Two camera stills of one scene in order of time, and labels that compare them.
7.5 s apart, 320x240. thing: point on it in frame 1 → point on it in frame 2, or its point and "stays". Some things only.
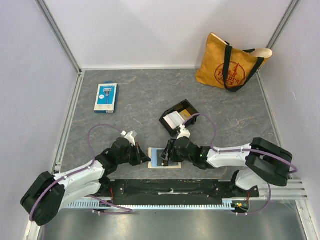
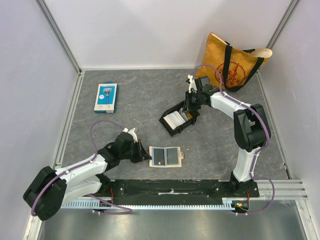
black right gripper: x=170 y=152 → x=188 y=100
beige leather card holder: x=157 y=162 stays
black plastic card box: x=184 y=105 stays
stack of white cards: x=174 y=120 stays
